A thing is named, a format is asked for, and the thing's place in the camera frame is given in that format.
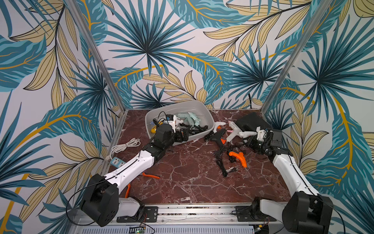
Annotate light blue glue gun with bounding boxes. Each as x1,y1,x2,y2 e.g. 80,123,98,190
188,112,201,126

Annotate orange glue gun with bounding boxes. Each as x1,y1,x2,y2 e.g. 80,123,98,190
228,151,247,168

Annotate mint green glue gun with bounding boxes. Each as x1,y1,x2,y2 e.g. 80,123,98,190
177,113,194,125

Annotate yellow glue gun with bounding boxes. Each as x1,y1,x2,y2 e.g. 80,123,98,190
151,125,157,134

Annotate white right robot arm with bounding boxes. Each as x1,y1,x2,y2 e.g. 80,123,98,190
243,128,333,234

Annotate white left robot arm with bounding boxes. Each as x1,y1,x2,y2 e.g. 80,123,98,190
80,123,190,227

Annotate grey plastic storage box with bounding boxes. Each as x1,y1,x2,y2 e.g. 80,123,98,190
145,100,214,142

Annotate large white pink-trigger glue gun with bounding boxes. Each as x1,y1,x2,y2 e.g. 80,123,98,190
226,121,242,142

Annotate black orange-trigger glue gun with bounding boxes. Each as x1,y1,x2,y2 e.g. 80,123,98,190
208,129,227,147

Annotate small white orange-trigger glue gun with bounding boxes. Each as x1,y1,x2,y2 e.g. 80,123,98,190
213,121,226,133

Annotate black plastic tool case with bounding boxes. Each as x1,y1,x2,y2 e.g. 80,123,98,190
235,113,271,132

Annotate light blue power strip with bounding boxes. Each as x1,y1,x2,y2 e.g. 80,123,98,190
110,157,125,168

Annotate black bundled power cable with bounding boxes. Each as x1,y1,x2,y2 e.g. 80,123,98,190
213,144,239,178

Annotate coiled white cable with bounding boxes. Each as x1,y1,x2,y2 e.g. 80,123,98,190
109,137,141,155

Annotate orange handled pliers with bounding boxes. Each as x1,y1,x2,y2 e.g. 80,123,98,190
125,173,161,198

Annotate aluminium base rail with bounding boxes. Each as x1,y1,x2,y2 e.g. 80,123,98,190
68,203,288,234

